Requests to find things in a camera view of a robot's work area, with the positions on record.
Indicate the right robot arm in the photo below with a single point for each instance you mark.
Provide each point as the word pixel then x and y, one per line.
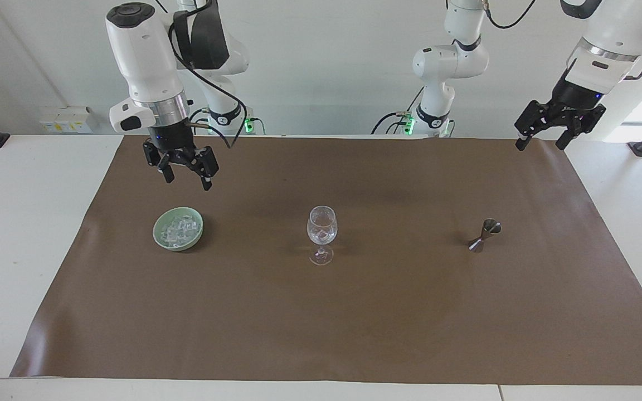
pixel 145 61

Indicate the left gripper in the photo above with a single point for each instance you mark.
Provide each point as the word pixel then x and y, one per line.
pixel 574 94

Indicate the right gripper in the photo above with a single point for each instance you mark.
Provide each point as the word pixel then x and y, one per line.
pixel 171 142

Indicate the white wall socket box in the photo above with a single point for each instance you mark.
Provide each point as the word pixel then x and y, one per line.
pixel 67 120

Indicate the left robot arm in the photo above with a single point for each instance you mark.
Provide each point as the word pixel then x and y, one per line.
pixel 452 61

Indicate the clear ice cubes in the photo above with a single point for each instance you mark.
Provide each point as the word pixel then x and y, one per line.
pixel 179 229

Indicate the clear wine glass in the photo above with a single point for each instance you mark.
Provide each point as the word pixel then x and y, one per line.
pixel 321 228

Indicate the green ceramic bowl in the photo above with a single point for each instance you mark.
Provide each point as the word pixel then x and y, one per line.
pixel 160 236

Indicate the metal jigger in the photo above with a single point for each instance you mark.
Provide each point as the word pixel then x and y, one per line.
pixel 485 236

